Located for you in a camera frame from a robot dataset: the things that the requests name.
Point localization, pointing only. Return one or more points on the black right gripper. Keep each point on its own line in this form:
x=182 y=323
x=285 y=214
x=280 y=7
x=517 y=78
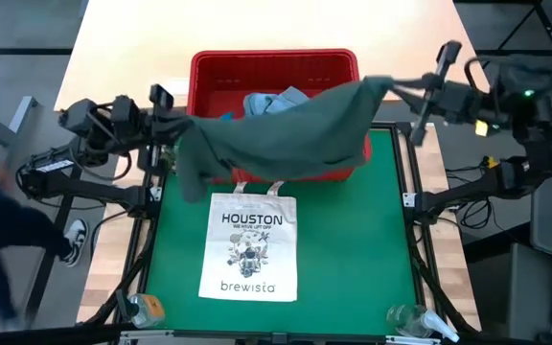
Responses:
x=453 y=98

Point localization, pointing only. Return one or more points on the light wooden desk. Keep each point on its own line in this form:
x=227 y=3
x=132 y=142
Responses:
x=161 y=38

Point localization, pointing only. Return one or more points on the clear bottle orange label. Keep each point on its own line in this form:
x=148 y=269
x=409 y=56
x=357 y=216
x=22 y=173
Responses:
x=149 y=311

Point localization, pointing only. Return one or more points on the green table mat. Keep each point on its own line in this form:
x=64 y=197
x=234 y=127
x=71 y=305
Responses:
x=352 y=249

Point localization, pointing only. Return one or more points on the black metal table frame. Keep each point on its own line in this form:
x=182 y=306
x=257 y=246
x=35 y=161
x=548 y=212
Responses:
x=403 y=129

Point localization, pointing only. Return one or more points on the white printed tote bag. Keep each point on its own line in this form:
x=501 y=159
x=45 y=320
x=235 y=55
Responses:
x=247 y=268

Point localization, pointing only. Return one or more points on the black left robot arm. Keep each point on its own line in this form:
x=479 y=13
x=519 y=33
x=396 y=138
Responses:
x=103 y=194

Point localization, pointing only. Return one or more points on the clear spray bottle white nozzle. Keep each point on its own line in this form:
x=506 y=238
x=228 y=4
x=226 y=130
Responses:
x=410 y=321

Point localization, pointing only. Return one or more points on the light blue denim garment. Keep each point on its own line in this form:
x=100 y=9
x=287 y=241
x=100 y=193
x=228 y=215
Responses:
x=271 y=103

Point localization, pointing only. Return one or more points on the red plastic laundry bin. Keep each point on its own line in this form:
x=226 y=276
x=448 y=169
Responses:
x=266 y=72

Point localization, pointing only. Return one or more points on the grey metal desk leg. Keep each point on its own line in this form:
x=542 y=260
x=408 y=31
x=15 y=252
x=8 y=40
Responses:
x=17 y=120

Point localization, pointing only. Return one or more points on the dark green shirt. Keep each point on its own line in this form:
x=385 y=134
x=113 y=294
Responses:
x=281 y=139

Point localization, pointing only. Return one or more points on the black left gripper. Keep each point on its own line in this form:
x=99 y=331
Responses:
x=155 y=129

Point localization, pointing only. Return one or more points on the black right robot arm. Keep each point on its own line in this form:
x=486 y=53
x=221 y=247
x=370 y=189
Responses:
x=472 y=189

